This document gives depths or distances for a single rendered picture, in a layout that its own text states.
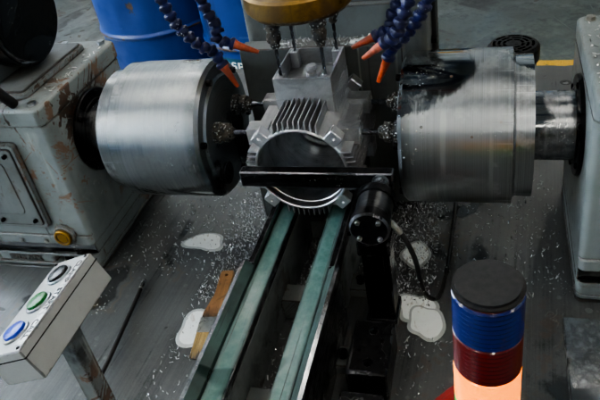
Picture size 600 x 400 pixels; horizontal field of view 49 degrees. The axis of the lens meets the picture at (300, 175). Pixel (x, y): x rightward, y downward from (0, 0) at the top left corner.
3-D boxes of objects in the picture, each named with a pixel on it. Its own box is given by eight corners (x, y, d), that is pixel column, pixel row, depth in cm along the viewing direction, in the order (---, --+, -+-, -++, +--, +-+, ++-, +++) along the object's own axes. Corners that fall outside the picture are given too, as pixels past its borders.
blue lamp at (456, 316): (454, 298, 60) (453, 262, 57) (523, 303, 58) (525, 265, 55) (450, 350, 55) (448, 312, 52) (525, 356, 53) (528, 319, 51)
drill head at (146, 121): (120, 147, 145) (81, 42, 131) (276, 147, 134) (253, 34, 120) (61, 218, 125) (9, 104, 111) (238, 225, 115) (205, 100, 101)
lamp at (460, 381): (455, 362, 65) (454, 331, 62) (520, 369, 63) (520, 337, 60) (452, 415, 60) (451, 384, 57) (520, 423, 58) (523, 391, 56)
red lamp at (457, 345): (454, 331, 62) (454, 298, 60) (520, 337, 60) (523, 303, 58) (451, 384, 57) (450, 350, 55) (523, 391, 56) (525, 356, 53)
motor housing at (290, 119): (286, 152, 131) (270, 66, 121) (380, 153, 126) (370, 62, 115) (257, 214, 116) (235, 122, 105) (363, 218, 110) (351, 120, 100)
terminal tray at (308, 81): (294, 84, 121) (287, 48, 117) (350, 82, 118) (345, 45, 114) (277, 116, 112) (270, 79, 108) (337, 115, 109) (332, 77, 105)
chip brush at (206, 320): (215, 273, 123) (214, 270, 122) (241, 272, 122) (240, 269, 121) (188, 361, 106) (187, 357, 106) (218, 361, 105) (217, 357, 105)
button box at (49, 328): (78, 287, 94) (54, 261, 91) (113, 277, 90) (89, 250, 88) (8, 387, 80) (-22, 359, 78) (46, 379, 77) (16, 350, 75)
